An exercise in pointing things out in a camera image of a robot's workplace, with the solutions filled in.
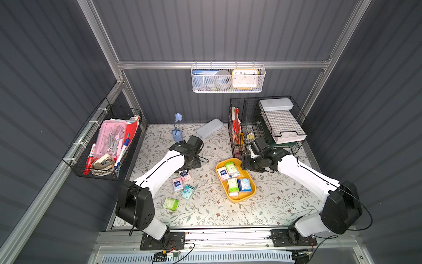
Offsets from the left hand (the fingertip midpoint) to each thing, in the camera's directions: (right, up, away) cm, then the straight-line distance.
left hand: (189, 165), depth 84 cm
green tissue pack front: (-9, -19, -2) cm, 21 cm away
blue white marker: (-26, +5, -19) cm, 33 cm away
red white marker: (-37, +5, -20) cm, 42 cm away
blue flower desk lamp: (-11, +17, +21) cm, 29 cm away
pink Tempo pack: (+23, -15, 0) cm, 28 cm away
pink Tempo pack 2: (-3, -8, +7) cm, 11 cm away
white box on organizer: (+53, +35, +15) cm, 66 cm away
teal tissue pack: (-1, -14, +2) cm, 15 cm away
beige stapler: (-31, +4, -20) cm, 37 cm away
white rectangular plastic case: (+7, +20, +31) cm, 38 cm away
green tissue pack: (+23, -11, +2) cm, 25 cm away
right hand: (+31, 0, 0) cm, 31 cm away
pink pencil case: (-34, +14, -12) cm, 38 cm away
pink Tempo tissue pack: (-7, -11, +4) cm, 14 cm away
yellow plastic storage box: (+30, -11, +1) cm, 32 cm away
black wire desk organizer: (+36, +26, +35) cm, 56 cm away
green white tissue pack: (+23, -4, +7) cm, 24 cm away
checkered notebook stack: (+52, +21, +7) cm, 57 cm away
